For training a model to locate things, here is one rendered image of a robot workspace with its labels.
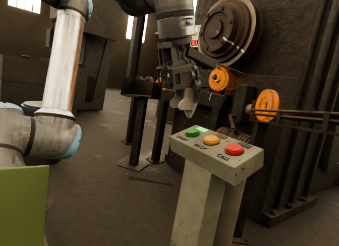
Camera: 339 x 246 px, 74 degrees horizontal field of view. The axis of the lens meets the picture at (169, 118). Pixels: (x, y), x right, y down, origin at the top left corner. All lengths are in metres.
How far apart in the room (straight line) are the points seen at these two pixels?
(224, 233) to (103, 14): 3.61
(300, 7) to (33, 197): 1.53
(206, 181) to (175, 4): 0.42
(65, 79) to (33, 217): 0.50
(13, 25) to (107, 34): 7.46
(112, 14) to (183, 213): 3.66
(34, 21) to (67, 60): 10.21
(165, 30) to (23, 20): 10.71
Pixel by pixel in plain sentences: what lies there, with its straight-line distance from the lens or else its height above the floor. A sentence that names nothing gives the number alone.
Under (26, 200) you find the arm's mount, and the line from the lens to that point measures 0.82.
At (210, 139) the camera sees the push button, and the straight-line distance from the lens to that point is 0.60.
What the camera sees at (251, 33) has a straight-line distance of 1.48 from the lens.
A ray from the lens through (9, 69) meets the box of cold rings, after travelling 3.38.
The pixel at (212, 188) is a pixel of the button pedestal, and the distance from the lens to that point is 0.60.
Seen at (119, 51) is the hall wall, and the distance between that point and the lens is 12.11.
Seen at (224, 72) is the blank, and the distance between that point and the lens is 1.56.
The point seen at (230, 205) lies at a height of 0.39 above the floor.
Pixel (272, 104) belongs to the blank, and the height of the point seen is 0.72.
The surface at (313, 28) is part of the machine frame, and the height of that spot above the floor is 1.14.
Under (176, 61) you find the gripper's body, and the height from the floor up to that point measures 0.79.
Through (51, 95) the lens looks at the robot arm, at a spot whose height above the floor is 0.61.
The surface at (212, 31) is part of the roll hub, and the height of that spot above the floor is 1.10.
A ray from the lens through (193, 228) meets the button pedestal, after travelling 0.66.
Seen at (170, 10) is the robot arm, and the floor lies 0.89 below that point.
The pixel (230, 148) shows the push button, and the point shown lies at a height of 0.61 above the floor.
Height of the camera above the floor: 0.73
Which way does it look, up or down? 9 degrees down
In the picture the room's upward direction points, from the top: 10 degrees clockwise
